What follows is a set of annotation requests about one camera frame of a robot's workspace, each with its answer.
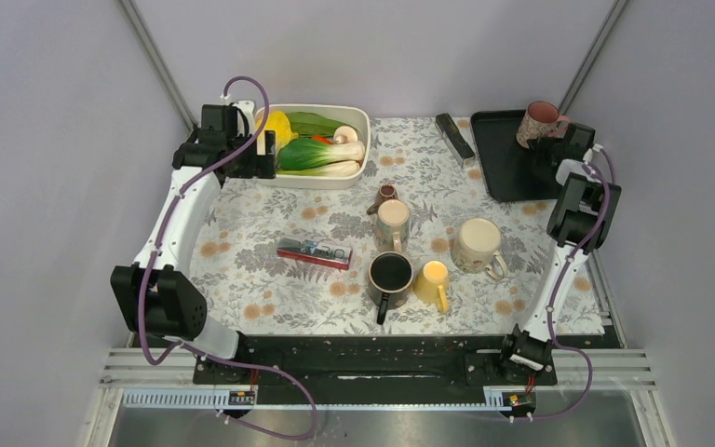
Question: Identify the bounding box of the pink ghost pattern mug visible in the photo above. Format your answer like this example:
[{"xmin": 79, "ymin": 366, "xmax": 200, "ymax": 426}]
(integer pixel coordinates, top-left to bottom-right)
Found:
[{"xmin": 516, "ymin": 101, "xmax": 572, "ymax": 149}]

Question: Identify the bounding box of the cream christmas mug green inside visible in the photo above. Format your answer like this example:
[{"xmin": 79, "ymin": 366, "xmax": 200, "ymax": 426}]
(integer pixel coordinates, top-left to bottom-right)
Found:
[{"xmin": 451, "ymin": 217, "xmax": 509, "ymax": 281}]

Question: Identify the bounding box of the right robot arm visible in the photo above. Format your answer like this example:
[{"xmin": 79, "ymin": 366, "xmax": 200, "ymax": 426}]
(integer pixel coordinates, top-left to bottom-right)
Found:
[{"xmin": 496, "ymin": 123, "xmax": 622, "ymax": 384}]

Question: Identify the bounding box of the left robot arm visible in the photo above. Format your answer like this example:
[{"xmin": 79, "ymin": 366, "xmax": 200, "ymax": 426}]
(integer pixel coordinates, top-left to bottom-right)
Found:
[{"xmin": 110, "ymin": 101, "xmax": 276, "ymax": 383}]

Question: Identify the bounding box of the small brown mug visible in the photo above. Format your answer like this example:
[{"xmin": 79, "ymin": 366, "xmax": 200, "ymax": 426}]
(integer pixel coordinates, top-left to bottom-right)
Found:
[{"xmin": 366, "ymin": 184, "xmax": 398, "ymax": 215}]

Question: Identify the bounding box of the tall floral beige mug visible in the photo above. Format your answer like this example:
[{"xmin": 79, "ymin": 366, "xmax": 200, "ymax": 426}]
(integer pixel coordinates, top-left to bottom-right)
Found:
[{"xmin": 374, "ymin": 199, "xmax": 411, "ymax": 253}]

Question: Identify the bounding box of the yellow mug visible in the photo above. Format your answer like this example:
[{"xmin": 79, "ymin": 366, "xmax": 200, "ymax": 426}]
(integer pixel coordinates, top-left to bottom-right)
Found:
[{"xmin": 412, "ymin": 261, "xmax": 450, "ymax": 313}]

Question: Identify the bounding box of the black interior mug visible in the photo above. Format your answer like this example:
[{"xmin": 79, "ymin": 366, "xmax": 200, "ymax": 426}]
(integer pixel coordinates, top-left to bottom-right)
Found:
[{"xmin": 368, "ymin": 251, "xmax": 414, "ymax": 325}]

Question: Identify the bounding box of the white napa cabbage toy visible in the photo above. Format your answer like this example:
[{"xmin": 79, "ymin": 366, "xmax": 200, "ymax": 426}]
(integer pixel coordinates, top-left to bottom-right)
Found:
[{"xmin": 263, "ymin": 110, "xmax": 299, "ymax": 153}]

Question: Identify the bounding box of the black tray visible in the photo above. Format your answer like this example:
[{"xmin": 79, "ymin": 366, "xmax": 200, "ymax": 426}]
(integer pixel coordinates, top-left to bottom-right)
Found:
[{"xmin": 470, "ymin": 109, "xmax": 561, "ymax": 202}]

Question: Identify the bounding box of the green bok choy toy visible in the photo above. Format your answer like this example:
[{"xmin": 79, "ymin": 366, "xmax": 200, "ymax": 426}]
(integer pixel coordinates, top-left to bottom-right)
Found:
[{"xmin": 277, "ymin": 138, "xmax": 365, "ymax": 170}]

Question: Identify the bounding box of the green leaf vegetable toy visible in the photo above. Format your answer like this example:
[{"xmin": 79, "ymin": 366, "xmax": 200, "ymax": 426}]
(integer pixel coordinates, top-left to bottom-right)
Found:
[{"xmin": 286, "ymin": 112, "xmax": 345, "ymax": 138}]

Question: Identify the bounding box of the white vegetable tray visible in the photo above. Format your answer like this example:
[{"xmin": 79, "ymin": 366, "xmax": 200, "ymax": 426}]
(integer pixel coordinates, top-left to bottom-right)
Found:
[{"xmin": 259, "ymin": 104, "xmax": 371, "ymax": 189}]

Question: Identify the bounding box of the black rectangular box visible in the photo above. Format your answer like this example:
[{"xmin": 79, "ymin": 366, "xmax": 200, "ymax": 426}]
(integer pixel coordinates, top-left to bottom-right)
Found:
[{"xmin": 435, "ymin": 113, "xmax": 476, "ymax": 169}]

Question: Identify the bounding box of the mushroom toy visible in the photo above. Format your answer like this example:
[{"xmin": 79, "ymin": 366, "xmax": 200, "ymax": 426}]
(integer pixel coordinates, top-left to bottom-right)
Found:
[{"xmin": 332, "ymin": 126, "xmax": 359, "ymax": 144}]

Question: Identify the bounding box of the green leek stalk toy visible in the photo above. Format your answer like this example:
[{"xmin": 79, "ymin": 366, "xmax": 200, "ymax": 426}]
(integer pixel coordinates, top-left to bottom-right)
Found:
[{"xmin": 282, "ymin": 160, "xmax": 361, "ymax": 178}]

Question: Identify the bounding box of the red silver gum box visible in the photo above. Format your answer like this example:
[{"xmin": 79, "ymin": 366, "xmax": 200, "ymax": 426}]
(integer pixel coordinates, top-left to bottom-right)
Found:
[{"xmin": 276, "ymin": 237, "xmax": 353, "ymax": 270}]

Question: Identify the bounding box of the floral tablecloth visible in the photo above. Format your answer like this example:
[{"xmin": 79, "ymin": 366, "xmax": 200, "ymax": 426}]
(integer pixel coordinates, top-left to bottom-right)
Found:
[{"xmin": 189, "ymin": 118, "xmax": 554, "ymax": 335}]

